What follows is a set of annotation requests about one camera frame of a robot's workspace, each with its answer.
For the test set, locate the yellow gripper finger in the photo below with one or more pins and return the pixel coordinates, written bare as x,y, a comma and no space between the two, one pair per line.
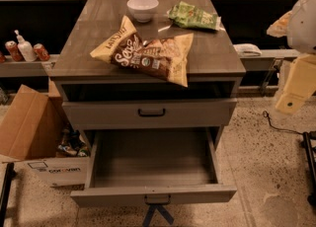
300,84

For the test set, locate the closed middle drawer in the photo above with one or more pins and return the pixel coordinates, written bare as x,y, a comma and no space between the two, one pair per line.
149,114

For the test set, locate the black stand left edge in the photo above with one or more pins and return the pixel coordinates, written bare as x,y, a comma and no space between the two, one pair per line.
8,177

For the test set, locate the white pump bottle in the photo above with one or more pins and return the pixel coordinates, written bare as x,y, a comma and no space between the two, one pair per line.
25,48

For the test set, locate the black stand right edge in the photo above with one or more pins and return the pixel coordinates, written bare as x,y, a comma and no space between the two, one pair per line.
309,152

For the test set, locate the brown and yellow chip bag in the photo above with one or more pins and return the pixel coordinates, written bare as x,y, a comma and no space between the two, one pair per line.
165,58

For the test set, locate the snack packets in box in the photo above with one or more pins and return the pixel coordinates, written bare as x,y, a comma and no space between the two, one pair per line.
72,145

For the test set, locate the red soda can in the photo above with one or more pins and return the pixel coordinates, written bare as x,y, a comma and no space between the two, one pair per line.
41,52
12,47

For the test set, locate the red soda can left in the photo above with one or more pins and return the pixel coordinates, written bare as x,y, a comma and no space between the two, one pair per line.
12,47

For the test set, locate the open bottom drawer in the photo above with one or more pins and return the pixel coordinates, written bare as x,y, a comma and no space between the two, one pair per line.
152,166

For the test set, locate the brown cardboard box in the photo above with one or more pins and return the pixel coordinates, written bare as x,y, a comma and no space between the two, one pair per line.
30,132

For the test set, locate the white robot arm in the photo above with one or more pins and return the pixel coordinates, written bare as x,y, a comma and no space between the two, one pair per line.
299,27

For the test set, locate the grey wooden drawer cabinet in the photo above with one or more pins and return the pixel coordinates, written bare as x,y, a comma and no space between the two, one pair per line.
214,70

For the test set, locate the green chip bag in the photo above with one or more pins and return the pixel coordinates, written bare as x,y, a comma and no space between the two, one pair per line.
189,16

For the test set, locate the white ceramic bowl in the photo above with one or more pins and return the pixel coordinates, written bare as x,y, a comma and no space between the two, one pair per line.
142,10

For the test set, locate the red soda can right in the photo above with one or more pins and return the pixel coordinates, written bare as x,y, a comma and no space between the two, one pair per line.
41,52

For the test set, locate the black stand edge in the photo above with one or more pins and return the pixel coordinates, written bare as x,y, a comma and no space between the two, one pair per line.
8,177
309,152

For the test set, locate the white folded cloth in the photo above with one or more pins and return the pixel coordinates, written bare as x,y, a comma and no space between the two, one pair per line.
247,49

